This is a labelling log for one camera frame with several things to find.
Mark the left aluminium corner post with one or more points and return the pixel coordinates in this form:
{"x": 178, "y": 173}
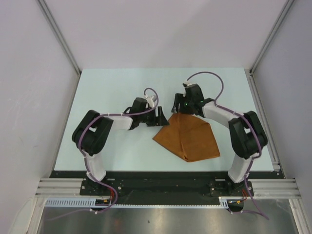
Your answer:
{"x": 47, "y": 13}

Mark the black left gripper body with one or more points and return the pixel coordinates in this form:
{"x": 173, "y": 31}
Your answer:
{"x": 150, "y": 119}

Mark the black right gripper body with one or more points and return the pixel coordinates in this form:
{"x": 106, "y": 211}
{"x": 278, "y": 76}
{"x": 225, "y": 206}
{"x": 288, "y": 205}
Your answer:
{"x": 186, "y": 104}

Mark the orange cloth napkin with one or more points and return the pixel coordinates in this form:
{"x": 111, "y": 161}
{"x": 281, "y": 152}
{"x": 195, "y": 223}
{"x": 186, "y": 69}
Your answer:
{"x": 189, "y": 138}

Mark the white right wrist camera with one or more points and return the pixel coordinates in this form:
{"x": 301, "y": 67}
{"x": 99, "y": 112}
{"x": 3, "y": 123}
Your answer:
{"x": 186, "y": 83}

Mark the aluminium corner post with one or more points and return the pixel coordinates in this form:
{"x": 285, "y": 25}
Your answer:
{"x": 47, "y": 13}
{"x": 272, "y": 34}

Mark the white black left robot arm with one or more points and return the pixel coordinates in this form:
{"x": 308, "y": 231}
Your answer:
{"x": 92, "y": 132}

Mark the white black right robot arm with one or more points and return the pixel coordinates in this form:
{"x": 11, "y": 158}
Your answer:
{"x": 246, "y": 132}

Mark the right aluminium corner post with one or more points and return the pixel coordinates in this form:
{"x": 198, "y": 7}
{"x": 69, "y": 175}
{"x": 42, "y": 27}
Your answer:
{"x": 272, "y": 34}

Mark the white slotted cable duct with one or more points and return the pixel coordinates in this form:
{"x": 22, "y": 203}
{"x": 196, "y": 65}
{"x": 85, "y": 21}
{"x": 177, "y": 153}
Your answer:
{"x": 92, "y": 203}

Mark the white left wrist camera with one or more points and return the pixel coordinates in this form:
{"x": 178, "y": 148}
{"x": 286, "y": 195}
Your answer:
{"x": 151, "y": 100}

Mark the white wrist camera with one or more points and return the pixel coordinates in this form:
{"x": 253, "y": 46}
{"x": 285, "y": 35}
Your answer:
{"x": 151, "y": 100}
{"x": 186, "y": 83}

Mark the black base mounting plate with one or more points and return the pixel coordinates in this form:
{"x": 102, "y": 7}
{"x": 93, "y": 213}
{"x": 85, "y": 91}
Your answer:
{"x": 166, "y": 188}

